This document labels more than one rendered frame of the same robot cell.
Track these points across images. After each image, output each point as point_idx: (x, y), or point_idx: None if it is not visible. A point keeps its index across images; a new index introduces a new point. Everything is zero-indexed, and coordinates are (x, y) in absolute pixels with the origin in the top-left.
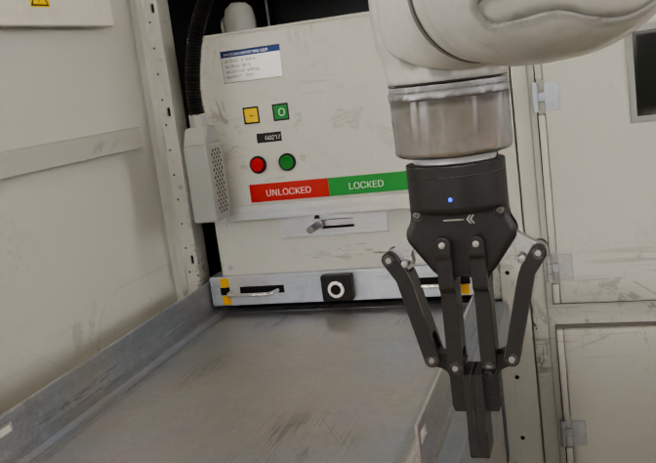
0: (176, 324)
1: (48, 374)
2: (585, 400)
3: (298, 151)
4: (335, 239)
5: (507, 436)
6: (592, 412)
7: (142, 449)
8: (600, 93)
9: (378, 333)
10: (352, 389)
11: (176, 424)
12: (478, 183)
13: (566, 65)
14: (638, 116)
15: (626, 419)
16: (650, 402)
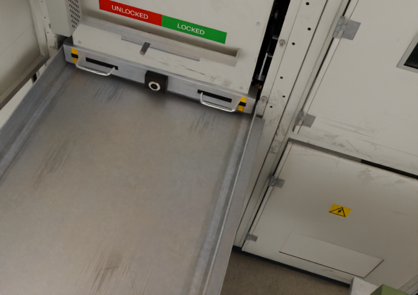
0: (36, 94)
1: None
2: (289, 173)
3: None
4: (160, 52)
5: None
6: (290, 178)
7: (8, 276)
8: (387, 42)
9: (176, 141)
10: (152, 226)
11: (32, 244)
12: None
13: (373, 15)
14: (404, 65)
15: (307, 186)
16: (323, 185)
